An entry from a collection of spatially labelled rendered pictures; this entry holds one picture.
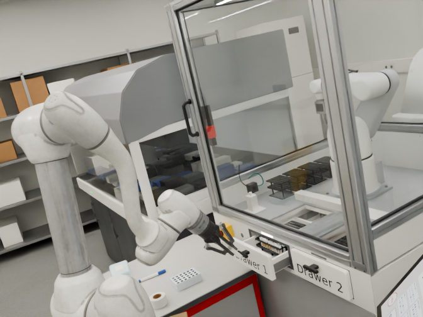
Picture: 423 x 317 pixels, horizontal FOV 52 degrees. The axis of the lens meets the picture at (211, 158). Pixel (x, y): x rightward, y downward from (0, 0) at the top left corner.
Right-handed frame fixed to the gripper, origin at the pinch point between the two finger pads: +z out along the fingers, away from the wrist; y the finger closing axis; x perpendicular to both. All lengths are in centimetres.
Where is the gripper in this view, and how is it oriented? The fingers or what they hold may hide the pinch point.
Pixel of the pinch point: (235, 251)
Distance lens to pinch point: 183.7
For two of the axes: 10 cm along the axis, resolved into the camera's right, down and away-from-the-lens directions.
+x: -4.9, -1.0, 8.6
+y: 5.6, -7.9, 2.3
